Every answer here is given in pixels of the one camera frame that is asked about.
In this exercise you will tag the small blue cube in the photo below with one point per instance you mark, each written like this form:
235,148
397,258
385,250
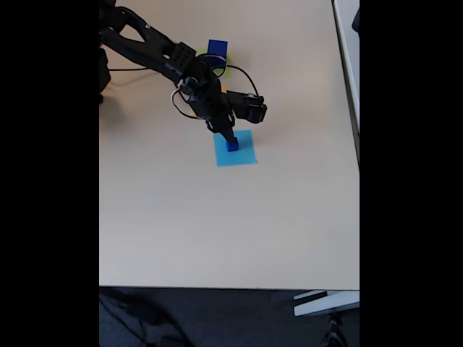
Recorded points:
233,147

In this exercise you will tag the largest blue cube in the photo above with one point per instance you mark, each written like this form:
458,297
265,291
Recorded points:
217,46

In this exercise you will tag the light blue paper square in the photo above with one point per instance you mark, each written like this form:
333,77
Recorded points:
246,155

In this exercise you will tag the green paper square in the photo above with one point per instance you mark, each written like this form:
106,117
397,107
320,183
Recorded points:
227,72

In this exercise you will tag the white side desk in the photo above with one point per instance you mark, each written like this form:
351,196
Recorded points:
349,54

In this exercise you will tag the dark blue object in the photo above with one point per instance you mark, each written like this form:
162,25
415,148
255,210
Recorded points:
356,20

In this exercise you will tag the white table foot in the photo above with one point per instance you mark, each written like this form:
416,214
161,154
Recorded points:
325,303

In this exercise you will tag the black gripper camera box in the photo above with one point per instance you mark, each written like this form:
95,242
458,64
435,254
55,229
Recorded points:
249,108

